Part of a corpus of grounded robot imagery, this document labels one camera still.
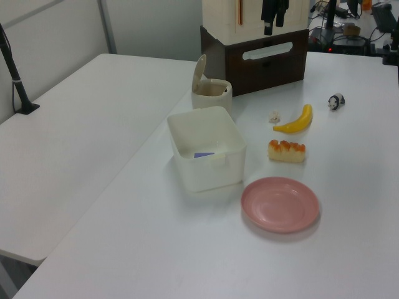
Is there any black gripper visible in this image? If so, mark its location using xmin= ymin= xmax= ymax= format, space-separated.
xmin=261 ymin=0 xmax=289 ymax=36

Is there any beige trash can lid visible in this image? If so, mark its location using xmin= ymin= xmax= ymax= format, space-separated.
xmin=191 ymin=54 xmax=208 ymax=93

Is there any small beige trash can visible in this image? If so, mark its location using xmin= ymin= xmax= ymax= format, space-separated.
xmin=190 ymin=54 xmax=233 ymax=115

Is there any white open storage bin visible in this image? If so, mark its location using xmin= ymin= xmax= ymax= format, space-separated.
xmin=166 ymin=105 xmax=248 ymax=192

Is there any dark brown drawer box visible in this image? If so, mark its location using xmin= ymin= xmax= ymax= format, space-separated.
xmin=199 ymin=25 xmax=310 ymax=98

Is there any black monitor stand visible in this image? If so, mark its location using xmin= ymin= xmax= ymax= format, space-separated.
xmin=308 ymin=0 xmax=370 ymax=54

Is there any brown cardboard item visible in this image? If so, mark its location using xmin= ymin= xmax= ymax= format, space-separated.
xmin=342 ymin=24 xmax=362 ymax=37

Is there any panda figurine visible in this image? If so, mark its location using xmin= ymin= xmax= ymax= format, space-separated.
xmin=327 ymin=92 xmax=346 ymax=112

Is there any yellow toy banana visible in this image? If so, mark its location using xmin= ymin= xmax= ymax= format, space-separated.
xmin=272 ymin=103 xmax=313 ymax=135

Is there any black table clamp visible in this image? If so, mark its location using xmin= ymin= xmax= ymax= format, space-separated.
xmin=382 ymin=18 xmax=399 ymax=67

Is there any toy bread with orange glaze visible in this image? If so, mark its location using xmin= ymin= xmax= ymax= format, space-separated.
xmin=267 ymin=139 xmax=307 ymax=164

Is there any pink plate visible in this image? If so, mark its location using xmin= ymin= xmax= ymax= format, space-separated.
xmin=240 ymin=176 xmax=321 ymax=234

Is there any white drawer handle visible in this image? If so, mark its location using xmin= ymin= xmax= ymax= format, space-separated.
xmin=242 ymin=40 xmax=295 ymax=61

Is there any cream storage box with handles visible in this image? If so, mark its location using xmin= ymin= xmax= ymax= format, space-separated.
xmin=202 ymin=0 xmax=310 ymax=45

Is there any black clamped camera pole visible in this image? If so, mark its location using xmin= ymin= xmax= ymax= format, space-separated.
xmin=0 ymin=22 xmax=41 ymax=115

